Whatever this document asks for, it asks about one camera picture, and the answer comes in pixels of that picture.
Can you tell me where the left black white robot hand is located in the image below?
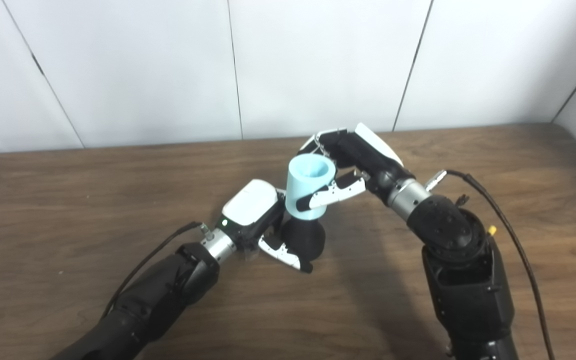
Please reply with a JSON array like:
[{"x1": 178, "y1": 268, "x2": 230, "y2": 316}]
[{"x1": 216, "y1": 179, "x2": 314, "y2": 274}]

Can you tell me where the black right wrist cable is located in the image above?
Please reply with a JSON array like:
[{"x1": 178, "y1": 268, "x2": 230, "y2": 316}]
[{"x1": 425, "y1": 169, "x2": 556, "y2": 360}]

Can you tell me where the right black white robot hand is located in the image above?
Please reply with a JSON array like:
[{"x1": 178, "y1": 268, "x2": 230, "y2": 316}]
[{"x1": 296, "y1": 122, "x2": 416, "y2": 210}]

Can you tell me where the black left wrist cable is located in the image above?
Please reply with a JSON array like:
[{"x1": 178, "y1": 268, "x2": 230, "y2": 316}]
[{"x1": 100, "y1": 221, "x2": 214, "y2": 321}]

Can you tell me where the light blue cylinder cup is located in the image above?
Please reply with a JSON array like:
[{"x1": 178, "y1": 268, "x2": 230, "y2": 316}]
[{"x1": 285, "y1": 154, "x2": 337, "y2": 221}]

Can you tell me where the black funnel-shaped nozzle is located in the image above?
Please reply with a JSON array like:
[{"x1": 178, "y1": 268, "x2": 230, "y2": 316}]
[{"x1": 282, "y1": 216, "x2": 327, "y2": 262}]

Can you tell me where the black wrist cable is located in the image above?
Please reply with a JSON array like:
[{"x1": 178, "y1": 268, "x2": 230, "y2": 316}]
[
  {"x1": 100, "y1": 221, "x2": 214, "y2": 321},
  {"x1": 425, "y1": 169, "x2": 556, "y2": 360}
]

